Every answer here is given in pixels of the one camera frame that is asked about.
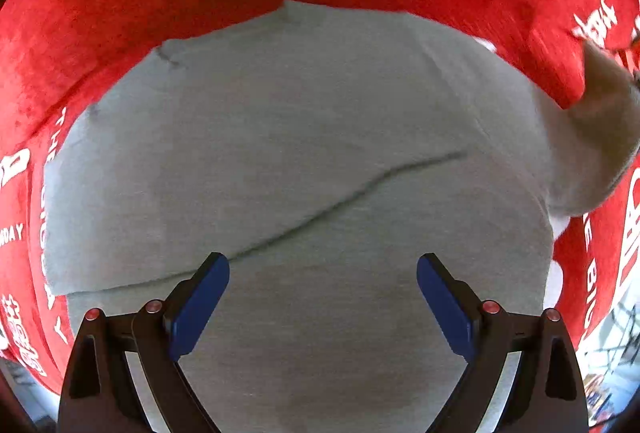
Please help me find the grey shirt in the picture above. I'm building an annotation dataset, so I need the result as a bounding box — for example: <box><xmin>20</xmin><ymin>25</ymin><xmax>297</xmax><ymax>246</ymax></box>
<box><xmin>42</xmin><ymin>0</ymin><xmax>640</xmax><ymax>433</ymax></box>

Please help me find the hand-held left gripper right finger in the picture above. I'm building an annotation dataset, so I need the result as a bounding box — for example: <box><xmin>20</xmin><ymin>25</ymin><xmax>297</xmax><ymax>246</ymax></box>
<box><xmin>416</xmin><ymin>253</ymin><xmax>590</xmax><ymax>433</ymax></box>

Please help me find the black metal rack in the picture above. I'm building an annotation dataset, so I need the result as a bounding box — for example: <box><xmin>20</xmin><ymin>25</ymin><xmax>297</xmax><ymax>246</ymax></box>
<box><xmin>606</xmin><ymin>305</ymin><xmax>640</xmax><ymax>371</ymax></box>

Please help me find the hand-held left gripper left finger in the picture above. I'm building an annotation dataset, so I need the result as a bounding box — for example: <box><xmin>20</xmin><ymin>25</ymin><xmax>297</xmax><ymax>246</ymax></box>
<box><xmin>57</xmin><ymin>252</ymin><xmax>231</xmax><ymax>433</ymax></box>

